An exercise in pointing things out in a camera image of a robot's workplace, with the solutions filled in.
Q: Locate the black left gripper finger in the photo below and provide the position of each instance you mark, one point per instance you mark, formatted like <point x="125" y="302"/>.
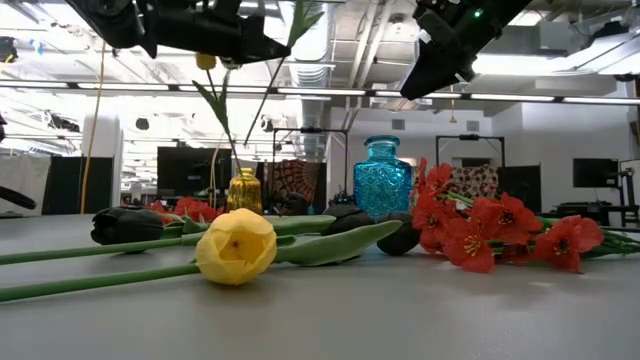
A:
<point x="255" y="47"/>

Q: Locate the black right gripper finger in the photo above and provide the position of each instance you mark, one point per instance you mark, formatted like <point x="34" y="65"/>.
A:
<point x="440" y="70"/>

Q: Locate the red artificial flower bunch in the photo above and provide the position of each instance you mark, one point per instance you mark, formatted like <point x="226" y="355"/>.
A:
<point x="436" y="177"/>
<point x="505" y="215"/>
<point x="195" y="207"/>

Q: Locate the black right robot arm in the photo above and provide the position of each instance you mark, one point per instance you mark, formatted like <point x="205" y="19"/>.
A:
<point x="500" y="10"/>

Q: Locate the blue glass vase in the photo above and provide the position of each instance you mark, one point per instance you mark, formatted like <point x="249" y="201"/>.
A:
<point x="382" y="185"/>

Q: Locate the amber glass vase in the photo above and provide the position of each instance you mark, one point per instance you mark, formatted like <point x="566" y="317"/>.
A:
<point x="244" y="195"/>

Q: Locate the ceiling light strip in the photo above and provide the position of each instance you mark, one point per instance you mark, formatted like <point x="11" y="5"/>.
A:
<point x="515" y="97"/>

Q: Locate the floral patterned cloth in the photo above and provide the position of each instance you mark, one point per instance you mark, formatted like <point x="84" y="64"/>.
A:
<point x="475" y="180"/>

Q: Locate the red patterned tapestry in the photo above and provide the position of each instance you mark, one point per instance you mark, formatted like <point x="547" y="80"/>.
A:
<point x="295" y="177"/>

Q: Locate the black monitor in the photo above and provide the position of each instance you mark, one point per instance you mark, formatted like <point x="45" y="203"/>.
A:
<point x="595" y="172"/>
<point x="190" y="172"/>

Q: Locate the black partition panel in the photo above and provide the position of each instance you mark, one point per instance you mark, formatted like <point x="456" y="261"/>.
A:
<point x="75" y="185"/>

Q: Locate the black desk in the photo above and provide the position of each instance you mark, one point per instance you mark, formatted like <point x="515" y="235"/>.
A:
<point x="585" y="206"/>

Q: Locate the silver ventilation duct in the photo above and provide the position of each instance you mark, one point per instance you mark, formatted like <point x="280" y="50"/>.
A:
<point x="312" y="75"/>

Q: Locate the black metal station frame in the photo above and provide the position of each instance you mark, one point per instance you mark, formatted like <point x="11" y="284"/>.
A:
<point x="470" y="136"/>
<point x="310" y="130"/>

